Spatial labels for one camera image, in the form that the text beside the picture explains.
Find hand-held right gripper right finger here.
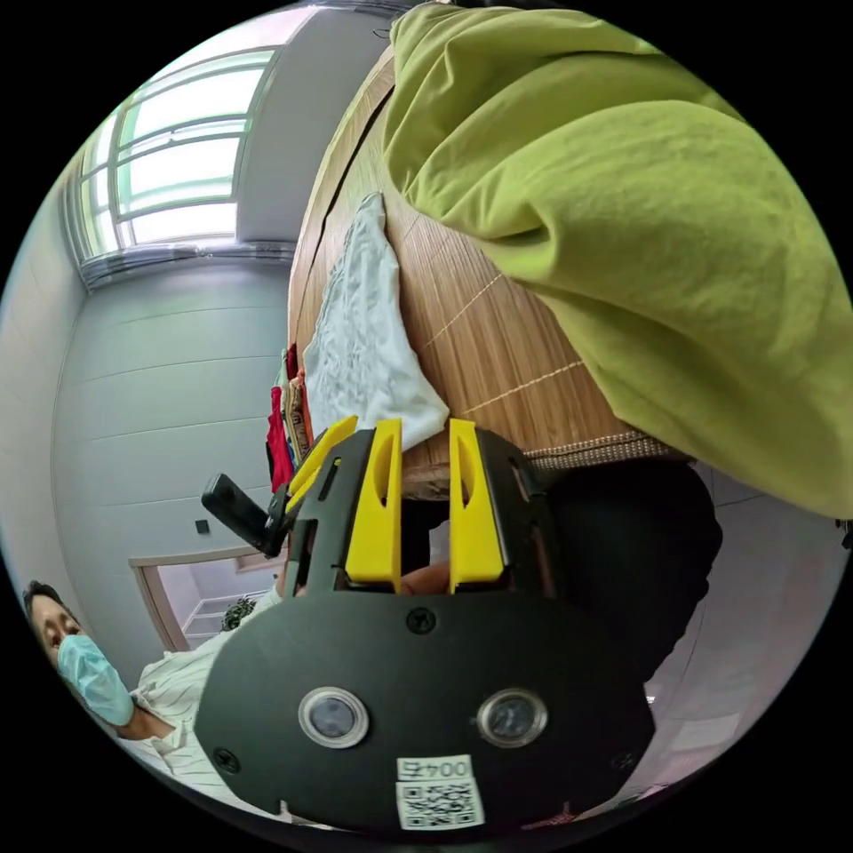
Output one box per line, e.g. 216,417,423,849
448,418,506,595

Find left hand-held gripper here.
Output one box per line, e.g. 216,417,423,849
265,415,360,560

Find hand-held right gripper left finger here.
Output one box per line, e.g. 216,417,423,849
344,418,404,593

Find white t-shirt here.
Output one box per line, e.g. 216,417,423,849
303,193,451,454

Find person's right hand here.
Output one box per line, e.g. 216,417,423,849
400,559,452,594

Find stack of folded clothes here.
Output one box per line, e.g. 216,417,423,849
265,343,315,496

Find green plant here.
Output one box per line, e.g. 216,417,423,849
219,594,259,633

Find person's body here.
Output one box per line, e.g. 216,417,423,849
21,458,726,822

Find window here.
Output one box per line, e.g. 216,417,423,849
69,46,284,267

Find heap of unfolded clothes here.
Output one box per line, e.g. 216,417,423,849
381,3,853,522

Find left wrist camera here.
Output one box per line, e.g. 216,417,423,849
200,471,284,560

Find wooden door frame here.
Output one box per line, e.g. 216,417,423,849
128,545,289,656

